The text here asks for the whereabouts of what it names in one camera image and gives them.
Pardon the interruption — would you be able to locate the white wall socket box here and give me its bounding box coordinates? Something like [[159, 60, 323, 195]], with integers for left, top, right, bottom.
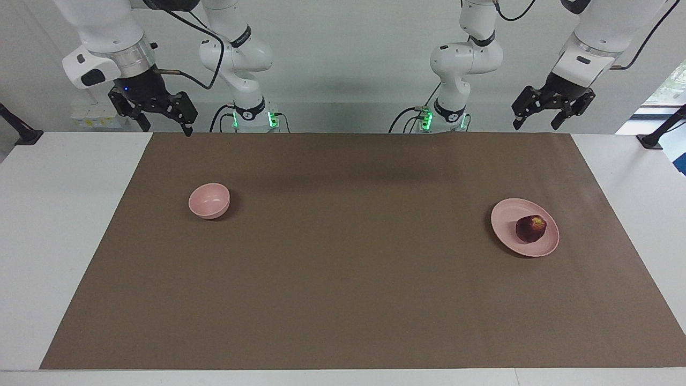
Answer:
[[70, 104, 120, 130]]

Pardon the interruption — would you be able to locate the brown table mat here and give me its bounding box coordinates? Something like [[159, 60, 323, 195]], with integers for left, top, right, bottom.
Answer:
[[40, 132, 686, 370]]

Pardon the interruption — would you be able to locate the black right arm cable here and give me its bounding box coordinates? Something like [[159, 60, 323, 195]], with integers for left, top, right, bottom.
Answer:
[[142, 0, 226, 91]]

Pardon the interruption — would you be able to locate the pink plate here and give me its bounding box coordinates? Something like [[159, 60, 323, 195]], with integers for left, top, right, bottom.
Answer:
[[490, 198, 561, 258]]

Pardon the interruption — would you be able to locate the dark red apple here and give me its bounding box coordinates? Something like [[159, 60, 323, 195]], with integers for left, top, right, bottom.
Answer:
[[516, 215, 548, 243]]

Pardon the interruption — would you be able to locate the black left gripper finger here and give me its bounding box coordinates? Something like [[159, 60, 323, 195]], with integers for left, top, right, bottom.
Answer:
[[511, 86, 548, 131], [550, 90, 596, 131]]

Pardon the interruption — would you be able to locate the pink bowl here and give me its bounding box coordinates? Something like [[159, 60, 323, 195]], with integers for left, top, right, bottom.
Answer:
[[188, 183, 231, 220]]

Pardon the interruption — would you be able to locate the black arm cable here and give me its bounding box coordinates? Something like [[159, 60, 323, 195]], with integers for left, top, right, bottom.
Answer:
[[142, 0, 226, 91], [494, 0, 682, 71]]

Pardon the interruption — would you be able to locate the black clamp stand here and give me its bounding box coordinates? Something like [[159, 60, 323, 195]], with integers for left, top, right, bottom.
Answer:
[[636, 104, 686, 150], [0, 102, 44, 146]]

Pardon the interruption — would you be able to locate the black right base cable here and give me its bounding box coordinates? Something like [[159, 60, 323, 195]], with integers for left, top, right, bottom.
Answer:
[[208, 103, 239, 133]]

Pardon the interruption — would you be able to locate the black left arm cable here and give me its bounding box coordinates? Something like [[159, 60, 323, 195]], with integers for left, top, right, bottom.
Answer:
[[494, 0, 682, 71]]

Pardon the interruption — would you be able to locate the black base cable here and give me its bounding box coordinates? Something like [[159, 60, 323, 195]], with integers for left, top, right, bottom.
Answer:
[[388, 80, 443, 133], [208, 103, 239, 133]]

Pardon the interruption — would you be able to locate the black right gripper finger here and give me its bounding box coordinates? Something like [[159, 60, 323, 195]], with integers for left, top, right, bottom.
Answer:
[[108, 88, 152, 133], [162, 92, 199, 138]]

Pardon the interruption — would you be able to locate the window with green view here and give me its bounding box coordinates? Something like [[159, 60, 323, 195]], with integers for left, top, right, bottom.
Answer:
[[632, 58, 686, 120]]

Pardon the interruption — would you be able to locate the black left base cable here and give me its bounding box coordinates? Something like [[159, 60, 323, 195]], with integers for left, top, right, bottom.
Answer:
[[388, 80, 443, 133]]

